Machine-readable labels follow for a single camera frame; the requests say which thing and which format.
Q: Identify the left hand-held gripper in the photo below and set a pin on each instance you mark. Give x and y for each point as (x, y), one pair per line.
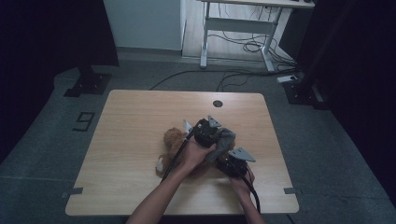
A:
(205, 135)

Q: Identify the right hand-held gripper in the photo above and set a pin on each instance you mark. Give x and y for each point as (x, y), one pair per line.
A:
(233, 168)

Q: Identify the person's right hand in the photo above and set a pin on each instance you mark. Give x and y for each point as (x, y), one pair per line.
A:
(241, 185)

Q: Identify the person's left hand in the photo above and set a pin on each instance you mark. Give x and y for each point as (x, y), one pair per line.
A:
(194, 155)

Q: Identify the dark round table grommet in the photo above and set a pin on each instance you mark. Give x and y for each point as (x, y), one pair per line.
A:
(217, 104)

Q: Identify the grey tape strip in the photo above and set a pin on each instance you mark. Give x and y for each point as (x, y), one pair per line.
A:
(290, 190)
(72, 192)

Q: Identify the white power strip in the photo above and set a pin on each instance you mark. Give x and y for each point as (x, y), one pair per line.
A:
(287, 78)

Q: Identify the black stand base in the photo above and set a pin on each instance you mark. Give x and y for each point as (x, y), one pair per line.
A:
(90, 84)
(303, 95)

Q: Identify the dark curtain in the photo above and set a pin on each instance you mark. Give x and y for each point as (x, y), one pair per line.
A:
(358, 62)
(46, 46)

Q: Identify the white desk frame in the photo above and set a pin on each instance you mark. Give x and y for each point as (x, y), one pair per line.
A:
(239, 25)

